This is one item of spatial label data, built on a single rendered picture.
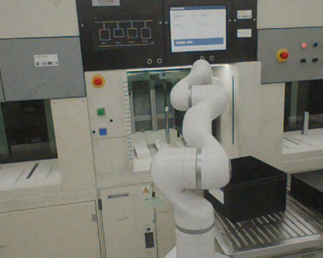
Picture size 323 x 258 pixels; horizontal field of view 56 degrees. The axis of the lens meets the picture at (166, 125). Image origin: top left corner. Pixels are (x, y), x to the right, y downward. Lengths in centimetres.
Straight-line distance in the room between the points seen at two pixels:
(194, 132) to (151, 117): 150
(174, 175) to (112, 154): 77
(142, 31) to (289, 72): 81
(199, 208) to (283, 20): 118
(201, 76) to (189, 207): 57
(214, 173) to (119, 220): 98
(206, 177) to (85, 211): 97
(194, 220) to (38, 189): 98
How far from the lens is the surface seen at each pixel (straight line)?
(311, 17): 186
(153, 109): 239
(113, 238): 177
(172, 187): 87
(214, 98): 111
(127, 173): 161
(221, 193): 135
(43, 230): 176
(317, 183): 153
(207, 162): 83
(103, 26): 150
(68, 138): 156
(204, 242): 95
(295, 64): 179
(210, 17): 159
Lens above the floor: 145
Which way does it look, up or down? 13 degrees down
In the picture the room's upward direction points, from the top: 3 degrees counter-clockwise
